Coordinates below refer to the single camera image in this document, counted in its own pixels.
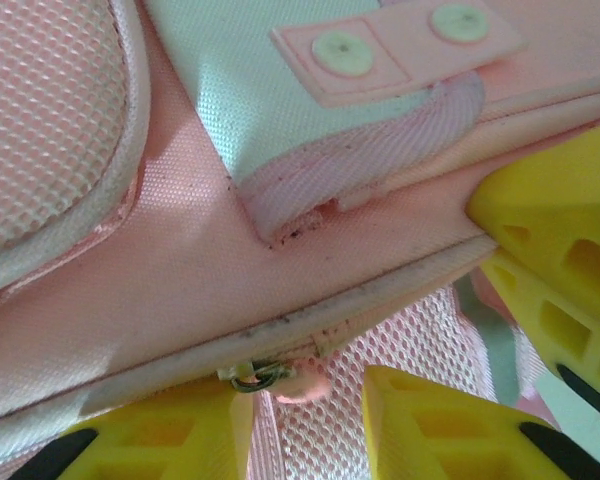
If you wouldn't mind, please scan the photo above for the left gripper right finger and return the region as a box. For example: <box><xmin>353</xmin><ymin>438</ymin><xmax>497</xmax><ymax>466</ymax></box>
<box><xmin>362</xmin><ymin>364</ymin><xmax>600</xmax><ymax>480</ymax></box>

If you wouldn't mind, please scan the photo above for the pink backpack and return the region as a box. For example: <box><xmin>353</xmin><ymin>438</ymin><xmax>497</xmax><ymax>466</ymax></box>
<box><xmin>0</xmin><ymin>0</ymin><xmax>600</xmax><ymax>480</ymax></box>

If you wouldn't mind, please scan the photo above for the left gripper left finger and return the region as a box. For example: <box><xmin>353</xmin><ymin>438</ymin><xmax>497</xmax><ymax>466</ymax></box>
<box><xmin>14</xmin><ymin>382</ymin><xmax>256</xmax><ymax>480</ymax></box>

